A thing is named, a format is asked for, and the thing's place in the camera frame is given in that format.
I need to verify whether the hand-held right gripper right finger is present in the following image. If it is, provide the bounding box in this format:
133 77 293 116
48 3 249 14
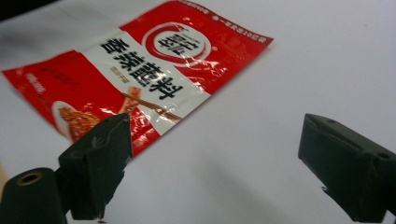
297 113 396 224

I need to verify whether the red and white seasoning packet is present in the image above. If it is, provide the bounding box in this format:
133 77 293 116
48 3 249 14
1 0 275 159

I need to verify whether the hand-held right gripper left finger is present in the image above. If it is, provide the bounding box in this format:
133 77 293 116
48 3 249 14
57 112 134 221

